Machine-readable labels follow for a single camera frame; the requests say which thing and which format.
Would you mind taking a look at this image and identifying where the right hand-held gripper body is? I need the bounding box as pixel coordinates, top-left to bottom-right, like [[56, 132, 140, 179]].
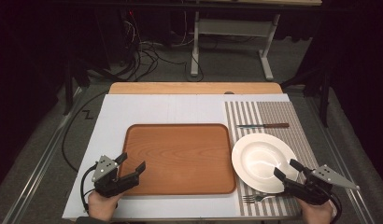
[[284, 164, 361, 206]]

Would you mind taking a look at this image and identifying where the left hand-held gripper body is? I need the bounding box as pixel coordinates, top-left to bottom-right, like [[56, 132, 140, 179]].
[[92, 154, 134, 199]]

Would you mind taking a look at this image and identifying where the white deep plate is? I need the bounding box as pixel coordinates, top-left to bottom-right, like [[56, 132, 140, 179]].
[[231, 133, 299, 194]]

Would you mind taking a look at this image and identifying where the person's right hand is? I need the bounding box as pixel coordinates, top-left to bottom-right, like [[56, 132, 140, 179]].
[[296, 196, 336, 224]]

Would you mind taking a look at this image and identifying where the person's left hand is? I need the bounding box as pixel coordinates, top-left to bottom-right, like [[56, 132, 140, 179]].
[[87, 189, 124, 223]]

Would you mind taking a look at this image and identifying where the silver fork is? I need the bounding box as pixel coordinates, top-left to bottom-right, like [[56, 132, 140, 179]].
[[241, 192, 288, 205]]

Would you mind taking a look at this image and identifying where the brown wooden tray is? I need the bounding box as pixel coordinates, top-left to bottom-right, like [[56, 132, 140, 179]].
[[119, 123, 237, 196]]

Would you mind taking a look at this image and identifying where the grey striped placemat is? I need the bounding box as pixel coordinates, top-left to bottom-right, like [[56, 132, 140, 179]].
[[223, 100, 320, 217]]

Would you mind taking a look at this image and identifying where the white board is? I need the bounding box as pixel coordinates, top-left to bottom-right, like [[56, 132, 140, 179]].
[[62, 93, 302, 220]]

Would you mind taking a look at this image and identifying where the black stand leg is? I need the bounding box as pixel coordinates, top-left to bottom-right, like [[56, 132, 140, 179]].
[[279, 63, 334, 129], [62, 57, 92, 117]]

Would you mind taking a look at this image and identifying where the light wooden table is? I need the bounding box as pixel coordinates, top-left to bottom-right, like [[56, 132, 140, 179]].
[[107, 81, 284, 95]]

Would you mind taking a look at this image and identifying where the white metal stand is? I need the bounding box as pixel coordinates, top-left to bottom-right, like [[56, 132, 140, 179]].
[[190, 10, 281, 82]]

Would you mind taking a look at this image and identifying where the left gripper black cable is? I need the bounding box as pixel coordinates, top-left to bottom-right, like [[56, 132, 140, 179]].
[[79, 163, 98, 215]]

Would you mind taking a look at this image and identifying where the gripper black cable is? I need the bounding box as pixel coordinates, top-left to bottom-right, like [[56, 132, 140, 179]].
[[79, 163, 98, 215], [329, 190, 343, 220]]

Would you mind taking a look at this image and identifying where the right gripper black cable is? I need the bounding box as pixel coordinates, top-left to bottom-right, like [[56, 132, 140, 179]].
[[329, 190, 343, 220]]

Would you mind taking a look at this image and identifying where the metal floor rail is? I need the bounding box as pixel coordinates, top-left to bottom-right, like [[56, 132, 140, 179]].
[[304, 95, 373, 224], [2, 86, 85, 224]]

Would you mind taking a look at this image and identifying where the long black floor cable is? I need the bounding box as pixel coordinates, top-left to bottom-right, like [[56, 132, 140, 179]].
[[61, 90, 110, 174]]

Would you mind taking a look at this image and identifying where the knife with brown handle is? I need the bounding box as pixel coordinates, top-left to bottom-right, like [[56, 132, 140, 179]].
[[235, 122, 291, 130]]

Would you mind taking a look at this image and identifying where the bundle of cables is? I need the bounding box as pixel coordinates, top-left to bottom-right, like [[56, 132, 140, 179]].
[[117, 10, 195, 82]]

